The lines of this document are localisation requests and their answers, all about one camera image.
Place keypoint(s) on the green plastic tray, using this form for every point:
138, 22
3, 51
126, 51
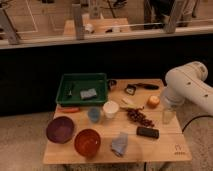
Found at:
82, 81

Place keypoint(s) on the black handled peeler tool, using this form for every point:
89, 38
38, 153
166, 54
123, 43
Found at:
131, 88

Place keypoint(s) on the red orange bowl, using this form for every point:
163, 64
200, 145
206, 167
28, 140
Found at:
87, 142

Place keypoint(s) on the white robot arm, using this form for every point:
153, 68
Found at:
186, 82

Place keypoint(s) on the white paper cup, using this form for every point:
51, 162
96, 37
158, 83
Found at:
110, 108

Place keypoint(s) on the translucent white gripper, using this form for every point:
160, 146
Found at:
168, 114

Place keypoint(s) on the yellow banana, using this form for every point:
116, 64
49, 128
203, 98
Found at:
128, 103

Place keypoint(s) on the dark utensil in tray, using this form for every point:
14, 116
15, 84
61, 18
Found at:
70, 90

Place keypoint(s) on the grey blue sponge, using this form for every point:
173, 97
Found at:
88, 94

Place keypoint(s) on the dark red grape bunch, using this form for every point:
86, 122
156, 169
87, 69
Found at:
135, 115

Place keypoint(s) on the orange carrot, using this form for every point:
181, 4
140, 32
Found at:
68, 109

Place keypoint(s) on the purple bowl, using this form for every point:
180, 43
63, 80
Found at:
60, 130

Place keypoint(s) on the black remote control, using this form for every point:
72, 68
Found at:
147, 132

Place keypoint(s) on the blue plastic cup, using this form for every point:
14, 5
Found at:
94, 114

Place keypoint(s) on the small black cup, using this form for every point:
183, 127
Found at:
111, 83

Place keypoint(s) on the orange fruit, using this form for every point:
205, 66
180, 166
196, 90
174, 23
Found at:
153, 101

